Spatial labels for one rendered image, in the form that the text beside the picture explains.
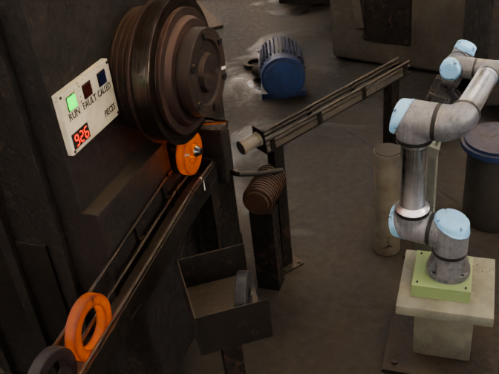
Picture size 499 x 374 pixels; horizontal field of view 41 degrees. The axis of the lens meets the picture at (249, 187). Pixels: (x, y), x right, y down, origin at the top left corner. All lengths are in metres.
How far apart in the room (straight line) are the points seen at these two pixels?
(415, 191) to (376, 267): 0.82
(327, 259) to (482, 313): 0.90
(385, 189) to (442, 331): 0.67
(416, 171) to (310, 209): 1.24
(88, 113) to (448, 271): 1.29
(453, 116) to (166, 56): 0.87
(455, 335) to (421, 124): 0.82
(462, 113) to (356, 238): 1.23
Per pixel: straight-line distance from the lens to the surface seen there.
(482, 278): 2.53
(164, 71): 2.00
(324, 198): 3.45
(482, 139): 3.11
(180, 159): 2.24
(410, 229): 2.34
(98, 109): 1.99
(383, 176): 2.83
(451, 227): 2.29
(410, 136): 2.12
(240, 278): 1.83
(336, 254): 3.08
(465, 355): 2.60
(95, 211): 1.99
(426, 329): 2.53
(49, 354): 1.76
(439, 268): 2.39
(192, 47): 2.03
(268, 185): 2.61
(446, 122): 2.08
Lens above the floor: 1.92
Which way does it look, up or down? 32 degrees down
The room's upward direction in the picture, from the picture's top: 7 degrees counter-clockwise
